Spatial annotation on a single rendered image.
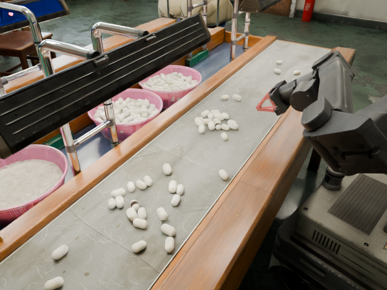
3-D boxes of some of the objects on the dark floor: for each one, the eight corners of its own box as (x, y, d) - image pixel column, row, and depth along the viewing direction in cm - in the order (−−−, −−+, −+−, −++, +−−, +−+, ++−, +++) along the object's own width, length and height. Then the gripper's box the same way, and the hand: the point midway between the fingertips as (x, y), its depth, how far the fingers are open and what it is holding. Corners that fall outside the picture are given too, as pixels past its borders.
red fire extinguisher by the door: (312, 20, 491) (319, -16, 462) (308, 22, 479) (316, -14, 450) (303, 18, 497) (310, -17, 469) (299, 21, 485) (306, -15, 457)
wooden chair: (37, 102, 278) (0, -13, 225) (-5, 96, 287) (-50, -16, 234) (65, 81, 313) (39, -23, 260) (27, 76, 322) (-6, -25, 269)
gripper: (303, 106, 84) (255, 125, 95) (313, 91, 91) (268, 110, 102) (289, 84, 82) (243, 106, 93) (301, 70, 89) (257, 92, 100)
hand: (258, 107), depth 97 cm, fingers closed
